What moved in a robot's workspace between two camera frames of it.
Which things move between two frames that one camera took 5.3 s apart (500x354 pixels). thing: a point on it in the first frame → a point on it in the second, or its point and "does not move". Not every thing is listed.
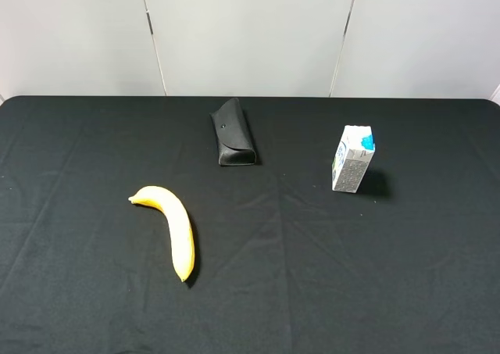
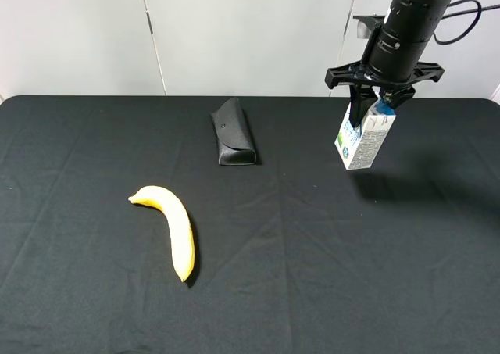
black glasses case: x=235 y=139 does not move
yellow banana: x=181 y=231 does not move
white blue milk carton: x=352 y=157 → x=359 y=147
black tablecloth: x=409 y=264 does not move
